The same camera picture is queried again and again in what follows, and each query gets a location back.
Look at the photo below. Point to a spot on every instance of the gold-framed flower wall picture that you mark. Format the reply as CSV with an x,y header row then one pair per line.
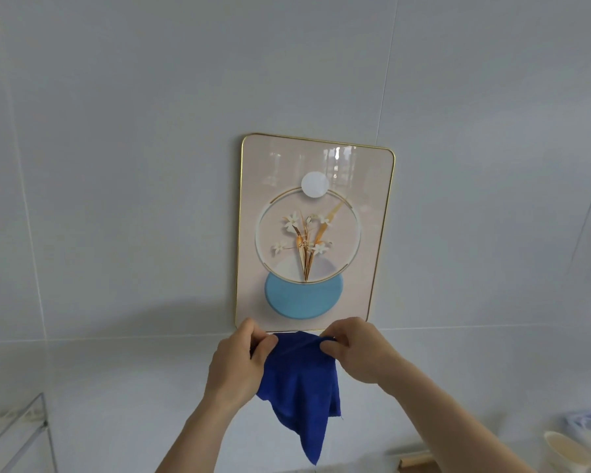
x,y
367,251

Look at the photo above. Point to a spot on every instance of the person's right hand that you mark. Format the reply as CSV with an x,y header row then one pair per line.
x,y
364,352

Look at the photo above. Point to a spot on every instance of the person's right forearm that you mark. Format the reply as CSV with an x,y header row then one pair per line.
x,y
448,428

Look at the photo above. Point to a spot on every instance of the person's left forearm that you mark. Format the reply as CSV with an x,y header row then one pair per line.
x,y
202,438

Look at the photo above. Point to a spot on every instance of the printed paper cup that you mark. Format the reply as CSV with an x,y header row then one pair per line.
x,y
566,455

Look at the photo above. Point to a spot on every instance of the clear container with blue clips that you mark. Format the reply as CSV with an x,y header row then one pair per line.
x,y
588,423

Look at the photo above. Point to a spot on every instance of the person's left hand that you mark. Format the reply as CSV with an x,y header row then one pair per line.
x,y
234,369

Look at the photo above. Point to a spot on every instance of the blue microfibre cloth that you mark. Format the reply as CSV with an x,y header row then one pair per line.
x,y
300,389

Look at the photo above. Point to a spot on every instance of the wooden tray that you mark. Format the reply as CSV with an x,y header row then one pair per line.
x,y
416,461

